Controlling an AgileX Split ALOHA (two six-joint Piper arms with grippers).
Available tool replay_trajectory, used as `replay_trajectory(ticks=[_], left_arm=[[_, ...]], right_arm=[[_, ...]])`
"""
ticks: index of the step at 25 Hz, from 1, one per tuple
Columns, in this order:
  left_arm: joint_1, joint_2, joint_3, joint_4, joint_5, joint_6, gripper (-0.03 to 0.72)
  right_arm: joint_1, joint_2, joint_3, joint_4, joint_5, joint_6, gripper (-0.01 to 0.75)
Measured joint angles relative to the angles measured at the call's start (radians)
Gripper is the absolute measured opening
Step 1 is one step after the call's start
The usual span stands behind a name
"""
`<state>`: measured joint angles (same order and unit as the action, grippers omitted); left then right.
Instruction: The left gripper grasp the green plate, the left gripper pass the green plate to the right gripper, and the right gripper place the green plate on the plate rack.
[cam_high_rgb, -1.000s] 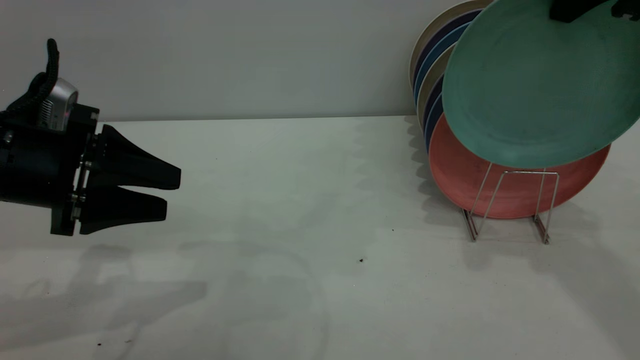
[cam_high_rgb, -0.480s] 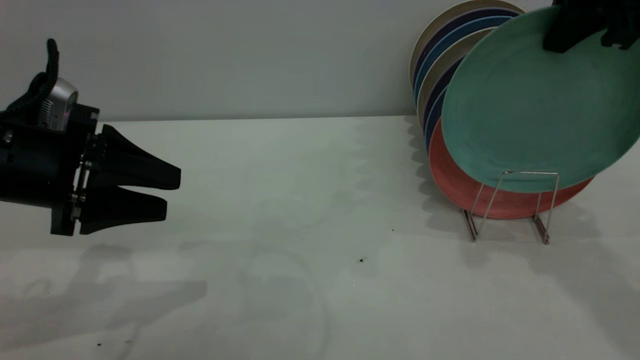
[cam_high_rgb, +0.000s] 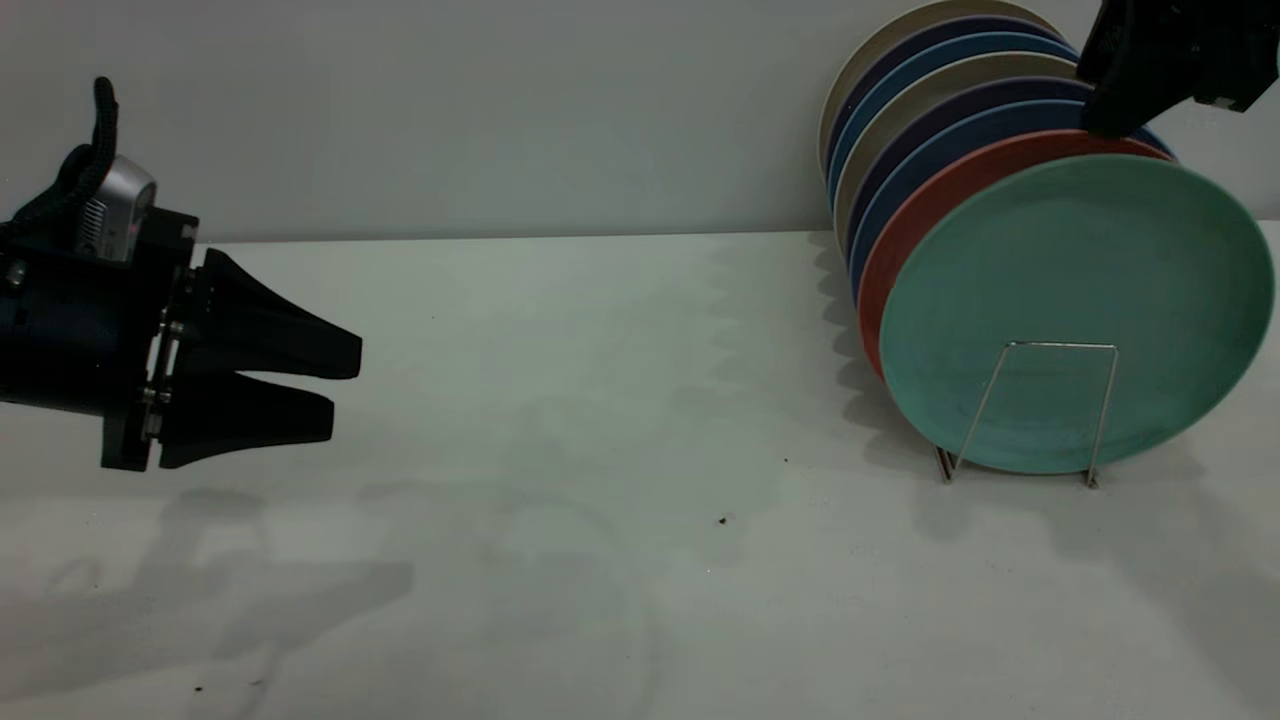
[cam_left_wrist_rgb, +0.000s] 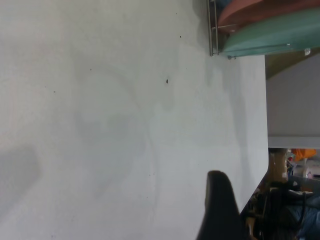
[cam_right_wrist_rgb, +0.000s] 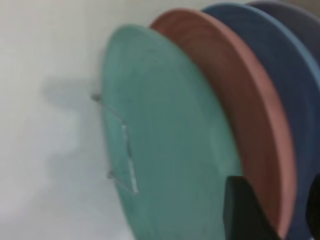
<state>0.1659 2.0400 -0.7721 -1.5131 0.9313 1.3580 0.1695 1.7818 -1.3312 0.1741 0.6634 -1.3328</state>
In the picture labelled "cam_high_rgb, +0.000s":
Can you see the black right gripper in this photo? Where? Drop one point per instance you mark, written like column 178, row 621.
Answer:
column 1220, row 45

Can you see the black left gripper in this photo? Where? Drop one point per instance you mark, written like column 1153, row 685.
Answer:
column 80, row 330

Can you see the green round plate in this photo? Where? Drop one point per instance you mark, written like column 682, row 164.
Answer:
column 1080, row 300

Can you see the dark purple round plate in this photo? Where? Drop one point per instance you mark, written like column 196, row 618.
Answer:
column 1000, row 93
column 990, row 24

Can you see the beige round plate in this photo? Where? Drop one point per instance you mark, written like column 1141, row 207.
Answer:
column 960, row 8
column 1000, row 67

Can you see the blue round plate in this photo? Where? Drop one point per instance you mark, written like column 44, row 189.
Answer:
column 1000, row 120
column 1000, row 43

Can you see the pink round plate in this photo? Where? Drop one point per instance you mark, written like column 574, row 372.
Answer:
column 895, row 230

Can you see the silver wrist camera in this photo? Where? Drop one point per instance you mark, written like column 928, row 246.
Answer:
column 115, row 210

